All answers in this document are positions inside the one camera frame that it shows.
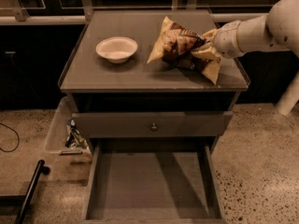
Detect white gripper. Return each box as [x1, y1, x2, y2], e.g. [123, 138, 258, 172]
[191, 21, 244, 61]

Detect brown sea salt chip bag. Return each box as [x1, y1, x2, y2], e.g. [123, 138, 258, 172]
[148, 17, 222, 84]

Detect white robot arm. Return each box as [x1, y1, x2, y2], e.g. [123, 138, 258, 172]
[191, 0, 299, 60]

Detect round brass drawer knob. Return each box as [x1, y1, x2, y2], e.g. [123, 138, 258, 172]
[150, 123, 158, 132]

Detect grey drawer cabinet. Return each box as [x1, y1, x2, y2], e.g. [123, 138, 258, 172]
[60, 10, 249, 147]

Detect grey top drawer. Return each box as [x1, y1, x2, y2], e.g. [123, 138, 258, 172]
[72, 111, 233, 138]

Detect grey open middle drawer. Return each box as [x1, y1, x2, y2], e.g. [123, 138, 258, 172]
[82, 140, 227, 224]

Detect white paper bowl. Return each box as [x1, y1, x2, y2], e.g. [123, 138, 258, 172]
[95, 36, 138, 63]

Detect snack packets in bin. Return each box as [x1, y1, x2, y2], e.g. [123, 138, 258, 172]
[65, 119, 88, 149]

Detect clear plastic storage bin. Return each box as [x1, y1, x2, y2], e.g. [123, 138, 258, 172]
[45, 97, 90, 155]

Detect black metal bar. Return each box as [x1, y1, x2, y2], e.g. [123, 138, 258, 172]
[0, 160, 50, 224]

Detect metal railing frame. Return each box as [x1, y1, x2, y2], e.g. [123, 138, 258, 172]
[0, 0, 279, 25]

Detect black floor cable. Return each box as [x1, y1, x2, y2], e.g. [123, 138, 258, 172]
[0, 122, 21, 153]

